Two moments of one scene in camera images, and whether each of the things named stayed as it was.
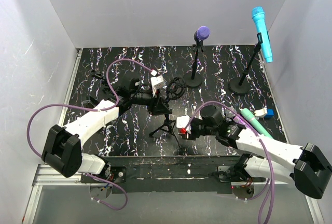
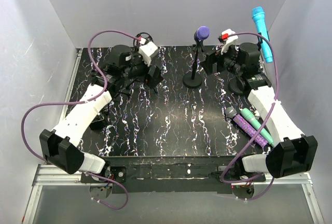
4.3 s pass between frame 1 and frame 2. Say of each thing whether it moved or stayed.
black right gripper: moved
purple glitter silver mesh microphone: stayed
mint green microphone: stayed
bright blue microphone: stayed
